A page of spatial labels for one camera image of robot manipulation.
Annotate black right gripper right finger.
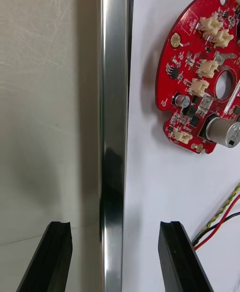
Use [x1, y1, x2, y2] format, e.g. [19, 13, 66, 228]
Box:
[158, 220, 215, 292]

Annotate round red circuit board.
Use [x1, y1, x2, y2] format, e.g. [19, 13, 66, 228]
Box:
[154, 0, 240, 155]

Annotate green-yellow red black wire harness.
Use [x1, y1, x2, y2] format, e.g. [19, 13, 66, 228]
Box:
[191, 181, 240, 252]

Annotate steel tray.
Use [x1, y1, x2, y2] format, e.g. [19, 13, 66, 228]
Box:
[98, 0, 136, 292]

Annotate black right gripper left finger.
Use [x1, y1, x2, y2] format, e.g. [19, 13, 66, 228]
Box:
[16, 221, 73, 292]

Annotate white sheet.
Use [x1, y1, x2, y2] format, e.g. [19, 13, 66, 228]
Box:
[123, 0, 240, 292]

